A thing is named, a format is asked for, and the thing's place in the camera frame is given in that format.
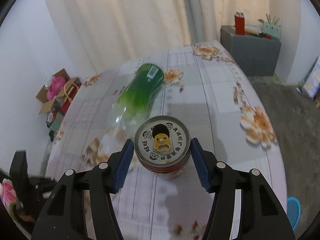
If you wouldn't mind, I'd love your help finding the red drink can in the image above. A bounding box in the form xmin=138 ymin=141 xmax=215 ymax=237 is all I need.
xmin=134 ymin=115 xmax=191 ymax=179

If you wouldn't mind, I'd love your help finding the blue mesh trash basket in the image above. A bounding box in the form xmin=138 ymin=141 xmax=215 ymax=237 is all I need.
xmin=287 ymin=197 xmax=301 ymax=230

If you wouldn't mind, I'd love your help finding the black chair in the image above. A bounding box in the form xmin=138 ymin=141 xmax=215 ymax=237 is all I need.
xmin=9 ymin=151 xmax=56 ymax=233

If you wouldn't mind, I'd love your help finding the cardboard box with clutter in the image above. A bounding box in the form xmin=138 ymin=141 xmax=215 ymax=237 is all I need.
xmin=36 ymin=69 xmax=81 ymax=131

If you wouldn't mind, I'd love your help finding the green plastic bottle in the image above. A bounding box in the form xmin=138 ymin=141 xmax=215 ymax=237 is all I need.
xmin=108 ymin=63 xmax=164 ymax=133

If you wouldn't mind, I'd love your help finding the floral white tablecloth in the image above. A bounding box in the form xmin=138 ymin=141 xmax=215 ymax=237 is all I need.
xmin=46 ymin=41 xmax=287 ymax=239

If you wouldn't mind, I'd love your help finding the white printed bag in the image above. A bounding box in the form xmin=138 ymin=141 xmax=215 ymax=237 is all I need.
xmin=300 ymin=56 xmax=320 ymax=99

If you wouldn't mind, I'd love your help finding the dark grey cabinet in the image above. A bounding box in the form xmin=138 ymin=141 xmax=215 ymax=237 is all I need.
xmin=220 ymin=25 xmax=281 ymax=76

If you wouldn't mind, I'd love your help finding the mint green utensil holder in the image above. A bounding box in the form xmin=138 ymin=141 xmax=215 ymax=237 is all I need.
xmin=258 ymin=14 xmax=281 ymax=40

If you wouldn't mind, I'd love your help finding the red thermos flask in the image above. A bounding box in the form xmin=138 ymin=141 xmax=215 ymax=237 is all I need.
xmin=234 ymin=12 xmax=245 ymax=35

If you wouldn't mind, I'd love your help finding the cream window curtain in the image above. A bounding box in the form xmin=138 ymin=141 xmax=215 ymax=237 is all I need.
xmin=41 ymin=0 xmax=304 ymax=74

